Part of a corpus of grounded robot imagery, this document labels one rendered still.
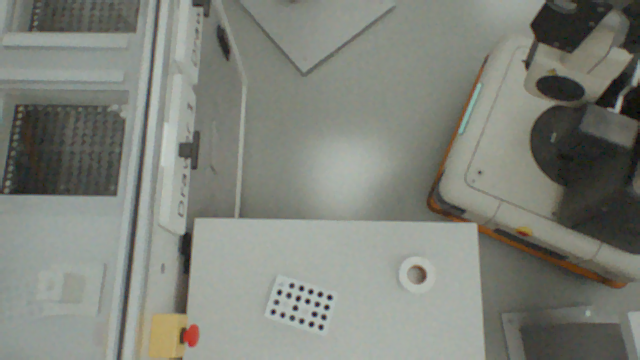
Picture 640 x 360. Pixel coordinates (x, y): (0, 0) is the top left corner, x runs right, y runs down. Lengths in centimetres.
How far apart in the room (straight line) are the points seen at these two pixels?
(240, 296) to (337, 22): 129
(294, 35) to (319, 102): 27
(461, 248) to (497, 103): 75
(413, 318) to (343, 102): 109
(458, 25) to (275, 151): 85
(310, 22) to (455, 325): 135
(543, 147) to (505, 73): 26
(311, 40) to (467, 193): 84
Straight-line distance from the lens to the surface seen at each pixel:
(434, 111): 204
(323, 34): 210
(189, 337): 98
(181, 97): 105
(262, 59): 210
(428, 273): 107
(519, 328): 194
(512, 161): 173
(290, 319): 109
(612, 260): 179
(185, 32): 110
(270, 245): 111
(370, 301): 110
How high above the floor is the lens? 185
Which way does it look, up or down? 75 degrees down
